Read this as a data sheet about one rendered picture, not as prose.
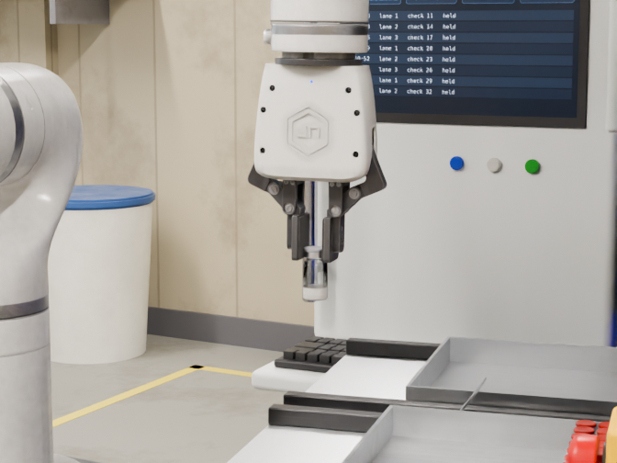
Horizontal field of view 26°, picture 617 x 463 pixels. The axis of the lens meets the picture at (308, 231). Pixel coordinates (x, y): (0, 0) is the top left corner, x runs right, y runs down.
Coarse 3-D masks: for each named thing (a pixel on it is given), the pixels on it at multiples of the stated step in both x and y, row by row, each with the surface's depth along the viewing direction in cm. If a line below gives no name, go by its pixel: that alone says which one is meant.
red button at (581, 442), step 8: (576, 440) 100; (584, 440) 100; (592, 440) 100; (568, 448) 100; (576, 448) 99; (584, 448) 99; (592, 448) 99; (568, 456) 100; (576, 456) 99; (584, 456) 99; (592, 456) 99; (600, 456) 100
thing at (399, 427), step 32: (384, 416) 140; (416, 416) 143; (448, 416) 142; (480, 416) 141; (512, 416) 140; (384, 448) 140; (416, 448) 140; (448, 448) 140; (480, 448) 140; (512, 448) 140; (544, 448) 140
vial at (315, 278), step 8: (304, 256) 117; (312, 256) 116; (320, 256) 117; (304, 264) 117; (312, 264) 117; (320, 264) 117; (304, 272) 117; (312, 272) 117; (320, 272) 117; (304, 280) 117; (312, 280) 117; (320, 280) 117; (304, 288) 117; (312, 288) 117; (320, 288) 117; (304, 296) 117; (312, 296) 117; (320, 296) 117
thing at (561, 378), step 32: (448, 352) 176; (480, 352) 175; (512, 352) 174; (544, 352) 173; (576, 352) 172; (608, 352) 171; (416, 384) 156; (448, 384) 165; (512, 384) 165; (544, 384) 165; (576, 384) 165; (608, 384) 165
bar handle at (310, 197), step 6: (306, 186) 213; (312, 186) 213; (306, 192) 213; (312, 192) 213; (306, 198) 213; (312, 198) 213; (306, 204) 213; (312, 204) 213; (306, 210) 214; (312, 210) 214; (312, 216) 214; (312, 222) 214; (312, 228) 214; (312, 234) 214; (312, 240) 214; (306, 300) 216; (312, 300) 216
